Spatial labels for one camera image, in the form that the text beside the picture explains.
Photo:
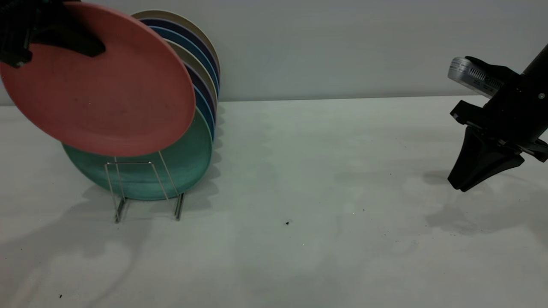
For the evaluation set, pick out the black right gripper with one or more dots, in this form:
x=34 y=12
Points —
x=518 y=115

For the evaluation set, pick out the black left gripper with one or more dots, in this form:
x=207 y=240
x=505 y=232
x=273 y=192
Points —
x=17 y=30

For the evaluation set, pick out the pink plate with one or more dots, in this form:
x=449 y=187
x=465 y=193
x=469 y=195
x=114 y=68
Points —
x=107 y=94

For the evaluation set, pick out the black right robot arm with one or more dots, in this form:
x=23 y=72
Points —
x=537 y=62

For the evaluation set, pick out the beige plate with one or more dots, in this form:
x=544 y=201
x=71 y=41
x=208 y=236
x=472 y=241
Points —
x=171 y=14
x=192 y=55

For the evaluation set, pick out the dark purple plate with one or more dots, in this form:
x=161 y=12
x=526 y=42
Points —
x=199 y=75
x=180 y=25

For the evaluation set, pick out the blue plate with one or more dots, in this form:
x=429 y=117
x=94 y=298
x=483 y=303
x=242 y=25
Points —
x=203 y=96
x=184 y=37

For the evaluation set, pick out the green plate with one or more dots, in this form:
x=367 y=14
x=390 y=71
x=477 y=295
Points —
x=188 y=162

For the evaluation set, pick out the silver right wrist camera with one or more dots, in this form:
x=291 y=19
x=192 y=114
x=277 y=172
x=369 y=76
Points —
x=471 y=75

